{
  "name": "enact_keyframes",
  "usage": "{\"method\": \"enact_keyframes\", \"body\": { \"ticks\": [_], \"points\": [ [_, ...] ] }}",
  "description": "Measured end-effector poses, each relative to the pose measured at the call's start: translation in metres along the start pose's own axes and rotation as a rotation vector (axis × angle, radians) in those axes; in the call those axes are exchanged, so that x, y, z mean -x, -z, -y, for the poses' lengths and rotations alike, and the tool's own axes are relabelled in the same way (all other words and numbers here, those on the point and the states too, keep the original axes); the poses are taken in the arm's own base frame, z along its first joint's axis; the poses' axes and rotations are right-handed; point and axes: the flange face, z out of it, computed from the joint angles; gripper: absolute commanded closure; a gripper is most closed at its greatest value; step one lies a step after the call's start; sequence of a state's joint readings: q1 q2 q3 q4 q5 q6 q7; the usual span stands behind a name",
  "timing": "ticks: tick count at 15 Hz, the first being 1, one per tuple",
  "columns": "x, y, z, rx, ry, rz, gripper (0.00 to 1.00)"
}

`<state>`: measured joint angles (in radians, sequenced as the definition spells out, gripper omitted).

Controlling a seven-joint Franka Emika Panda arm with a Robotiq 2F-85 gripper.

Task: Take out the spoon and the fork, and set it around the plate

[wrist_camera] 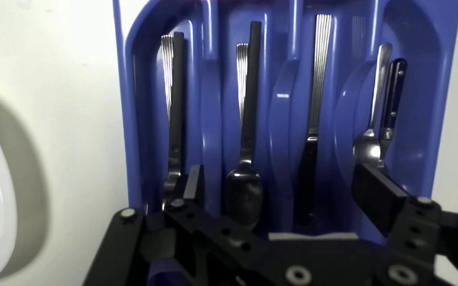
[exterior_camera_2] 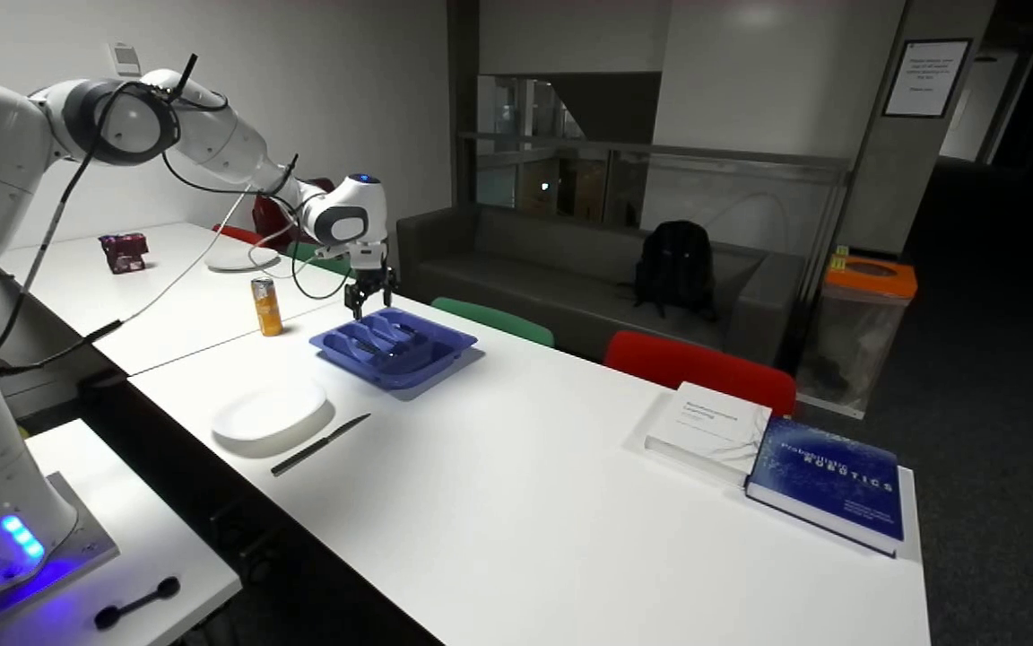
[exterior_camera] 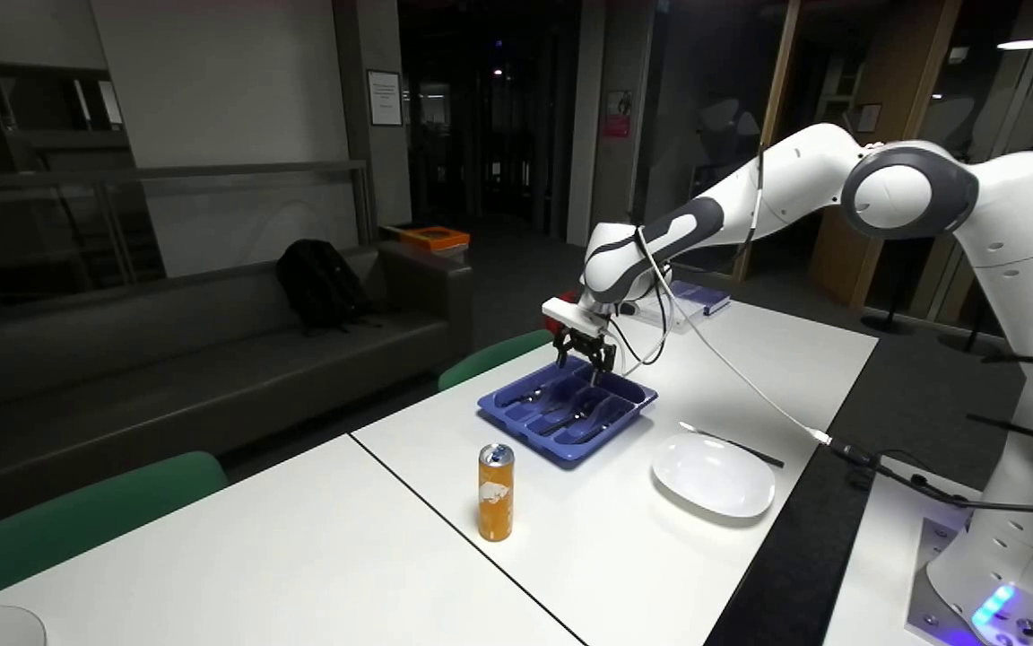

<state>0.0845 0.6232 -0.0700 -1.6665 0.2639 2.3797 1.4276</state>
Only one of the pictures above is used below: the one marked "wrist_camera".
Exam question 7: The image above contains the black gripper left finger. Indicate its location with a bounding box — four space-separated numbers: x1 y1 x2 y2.
82 164 226 286

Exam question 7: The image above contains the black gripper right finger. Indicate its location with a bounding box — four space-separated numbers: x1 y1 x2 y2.
351 161 458 286

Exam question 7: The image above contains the silver teaspoon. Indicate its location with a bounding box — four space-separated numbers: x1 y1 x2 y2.
351 42 394 167

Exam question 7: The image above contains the blue plastic cutlery tray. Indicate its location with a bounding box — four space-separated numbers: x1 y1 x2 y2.
111 0 458 247

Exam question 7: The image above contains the black handled teaspoon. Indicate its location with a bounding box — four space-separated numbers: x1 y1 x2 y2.
378 58 408 147

